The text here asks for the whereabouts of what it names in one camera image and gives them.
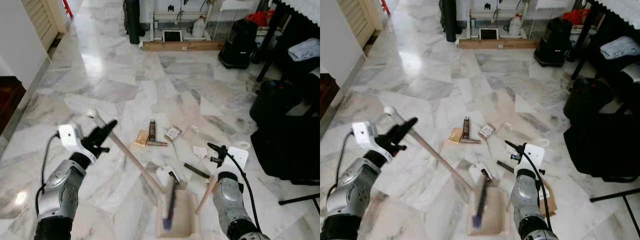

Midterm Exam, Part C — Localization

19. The broom with grey-tipped handle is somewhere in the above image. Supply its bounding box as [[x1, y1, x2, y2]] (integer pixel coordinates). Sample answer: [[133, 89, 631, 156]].
[[384, 106, 494, 231], [87, 109, 181, 232]]

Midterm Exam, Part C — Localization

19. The beige dustpan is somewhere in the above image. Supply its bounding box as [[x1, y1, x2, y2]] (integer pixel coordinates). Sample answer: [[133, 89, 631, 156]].
[[467, 185, 512, 237], [156, 174, 219, 239]]

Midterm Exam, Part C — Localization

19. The clear plastic wrapper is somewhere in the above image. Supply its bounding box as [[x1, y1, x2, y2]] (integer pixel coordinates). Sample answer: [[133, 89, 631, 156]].
[[181, 125, 200, 144], [495, 122, 513, 141]]

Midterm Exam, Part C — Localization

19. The brown cardboard with white label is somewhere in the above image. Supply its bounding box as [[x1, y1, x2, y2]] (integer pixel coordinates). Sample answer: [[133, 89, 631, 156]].
[[540, 180, 559, 217]]

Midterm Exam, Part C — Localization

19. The large black bag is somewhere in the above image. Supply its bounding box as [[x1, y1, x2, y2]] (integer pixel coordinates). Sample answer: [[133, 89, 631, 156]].
[[564, 112, 640, 183], [250, 116, 321, 182]]

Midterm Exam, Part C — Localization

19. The round black bag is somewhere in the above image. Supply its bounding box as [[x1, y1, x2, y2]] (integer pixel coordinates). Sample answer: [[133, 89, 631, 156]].
[[250, 80, 303, 126], [564, 77, 616, 121]]

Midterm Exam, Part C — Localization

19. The dark wooden furniture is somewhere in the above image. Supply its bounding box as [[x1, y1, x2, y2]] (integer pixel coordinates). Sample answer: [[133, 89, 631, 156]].
[[320, 73, 340, 119], [0, 76, 27, 136]]

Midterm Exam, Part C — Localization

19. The long wooden plank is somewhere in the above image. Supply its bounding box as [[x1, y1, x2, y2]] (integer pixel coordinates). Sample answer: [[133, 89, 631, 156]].
[[457, 38, 541, 50], [141, 40, 226, 52]]

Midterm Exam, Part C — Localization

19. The black boxy case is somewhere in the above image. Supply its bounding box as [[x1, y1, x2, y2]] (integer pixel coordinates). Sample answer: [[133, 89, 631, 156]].
[[218, 19, 259, 70], [534, 17, 573, 67]]

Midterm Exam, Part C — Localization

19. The tall black cylinder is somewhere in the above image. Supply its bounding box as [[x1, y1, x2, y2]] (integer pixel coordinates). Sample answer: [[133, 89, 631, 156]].
[[124, 0, 142, 45], [440, 0, 457, 42]]

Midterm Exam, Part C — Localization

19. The white metal rack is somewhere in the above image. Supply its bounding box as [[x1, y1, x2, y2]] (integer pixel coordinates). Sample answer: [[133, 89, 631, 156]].
[[140, 0, 221, 43], [457, 0, 538, 41]]

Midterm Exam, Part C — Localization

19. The louvred wooden door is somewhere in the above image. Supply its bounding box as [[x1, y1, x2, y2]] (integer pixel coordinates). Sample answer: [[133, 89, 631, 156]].
[[21, 0, 68, 51], [337, 0, 383, 48]]

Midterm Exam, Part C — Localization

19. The white plastic jug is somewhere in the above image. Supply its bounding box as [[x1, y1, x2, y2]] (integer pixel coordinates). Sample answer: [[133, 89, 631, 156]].
[[192, 15, 207, 39], [507, 13, 523, 37]]

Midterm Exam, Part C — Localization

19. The black table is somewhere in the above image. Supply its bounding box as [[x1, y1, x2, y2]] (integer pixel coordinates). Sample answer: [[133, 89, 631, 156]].
[[571, 0, 640, 81], [256, 0, 321, 83]]

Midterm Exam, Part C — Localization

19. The folded blue towel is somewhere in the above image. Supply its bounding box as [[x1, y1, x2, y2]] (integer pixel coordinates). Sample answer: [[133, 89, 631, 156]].
[[288, 38, 321, 62], [600, 36, 640, 60]]

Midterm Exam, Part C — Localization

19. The red bag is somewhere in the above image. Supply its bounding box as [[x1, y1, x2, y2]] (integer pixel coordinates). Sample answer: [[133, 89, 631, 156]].
[[561, 9, 591, 25], [245, 10, 275, 27]]

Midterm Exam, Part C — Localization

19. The white lace tablecloth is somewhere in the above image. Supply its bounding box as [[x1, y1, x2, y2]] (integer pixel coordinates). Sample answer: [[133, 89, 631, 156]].
[[275, 0, 321, 24], [592, 0, 640, 26]]

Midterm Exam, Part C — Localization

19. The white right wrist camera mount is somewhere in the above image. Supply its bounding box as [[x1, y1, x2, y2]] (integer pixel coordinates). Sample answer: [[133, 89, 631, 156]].
[[520, 144, 546, 169], [220, 146, 249, 171]]

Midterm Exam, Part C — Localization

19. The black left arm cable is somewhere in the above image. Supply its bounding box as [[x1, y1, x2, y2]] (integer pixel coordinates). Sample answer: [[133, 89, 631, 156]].
[[35, 132, 61, 216], [327, 131, 356, 201]]

